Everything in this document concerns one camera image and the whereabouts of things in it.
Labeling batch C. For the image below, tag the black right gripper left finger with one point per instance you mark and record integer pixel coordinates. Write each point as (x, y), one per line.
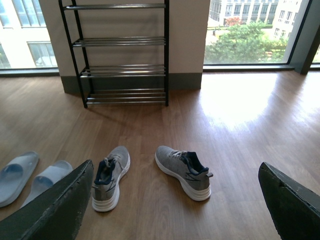
(57, 213)

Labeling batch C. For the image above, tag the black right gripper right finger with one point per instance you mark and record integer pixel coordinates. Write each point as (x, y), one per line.
(294, 209)

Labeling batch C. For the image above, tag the light blue slipper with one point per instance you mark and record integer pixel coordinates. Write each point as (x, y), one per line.
(15, 175)
(46, 179)

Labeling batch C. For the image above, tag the grey sneaker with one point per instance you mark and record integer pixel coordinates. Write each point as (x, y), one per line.
(185, 166)
(106, 189)

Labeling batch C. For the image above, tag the black metal shoe rack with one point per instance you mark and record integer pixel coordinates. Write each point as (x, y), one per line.
(86, 73)

